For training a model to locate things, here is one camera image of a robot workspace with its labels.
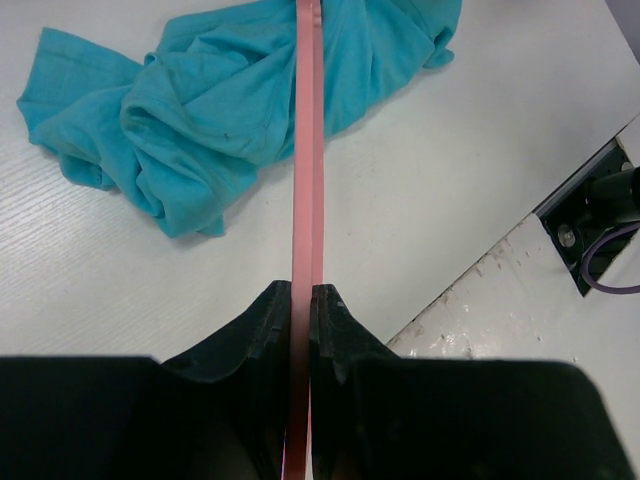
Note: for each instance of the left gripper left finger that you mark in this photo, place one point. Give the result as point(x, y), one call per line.
point(237, 383)

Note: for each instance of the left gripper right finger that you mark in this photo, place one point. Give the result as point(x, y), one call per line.
point(337, 342)

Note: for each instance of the pink plastic hanger front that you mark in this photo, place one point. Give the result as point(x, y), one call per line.
point(308, 226)

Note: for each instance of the teal t shirt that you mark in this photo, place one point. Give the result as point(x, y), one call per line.
point(184, 134)

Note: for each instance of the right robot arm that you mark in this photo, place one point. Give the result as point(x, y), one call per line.
point(614, 199)

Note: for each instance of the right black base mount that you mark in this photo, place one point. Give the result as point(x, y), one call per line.
point(586, 247)

